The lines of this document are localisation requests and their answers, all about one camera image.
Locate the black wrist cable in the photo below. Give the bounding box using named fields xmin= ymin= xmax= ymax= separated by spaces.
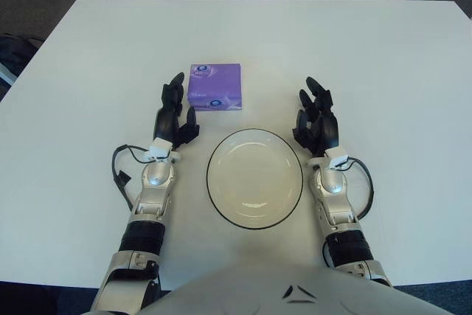
xmin=345 ymin=157 xmax=375 ymax=221
xmin=111 ymin=144 xmax=156 ymax=213

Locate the white plate with black rim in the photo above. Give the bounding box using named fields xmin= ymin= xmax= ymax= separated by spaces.
xmin=206 ymin=128 xmax=305 ymax=230

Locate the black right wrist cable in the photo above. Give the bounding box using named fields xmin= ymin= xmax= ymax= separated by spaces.
xmin=345 ymin=157 xmax=375 ymax=221

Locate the grey robot torso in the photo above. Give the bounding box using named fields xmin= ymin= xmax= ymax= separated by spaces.
xmin=138 ymin=245 xmax=457 ymax=315

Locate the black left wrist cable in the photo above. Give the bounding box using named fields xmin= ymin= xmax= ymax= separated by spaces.
xmin=111 ymin=144 xmax=156 ymax=213

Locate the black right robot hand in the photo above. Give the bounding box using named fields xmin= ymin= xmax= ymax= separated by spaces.
xmin=292 ymin=76 xmax=339 ymax=158

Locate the purple tissue paper pack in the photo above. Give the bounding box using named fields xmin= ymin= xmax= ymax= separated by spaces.
xmin=187 ymin=63 xmax=245 ymax=113

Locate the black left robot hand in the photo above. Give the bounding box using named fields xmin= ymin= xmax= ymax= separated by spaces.
xmin=153 ymin=71 xmax=201 ymax=150

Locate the black bag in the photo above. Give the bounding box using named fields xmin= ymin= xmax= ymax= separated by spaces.
xmin=0 ymin=32 xmax=44 ymax=90

